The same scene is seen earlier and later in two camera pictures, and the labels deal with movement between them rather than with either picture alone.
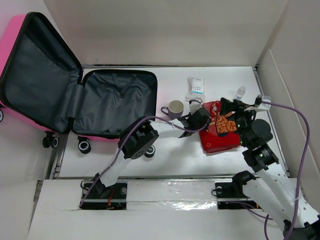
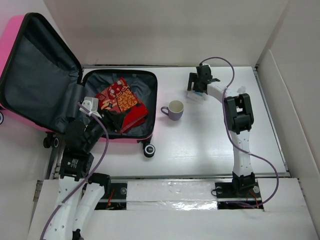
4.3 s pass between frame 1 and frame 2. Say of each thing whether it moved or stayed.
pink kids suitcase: stayed
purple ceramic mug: stayed
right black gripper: moved
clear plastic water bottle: stayed
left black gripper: moved
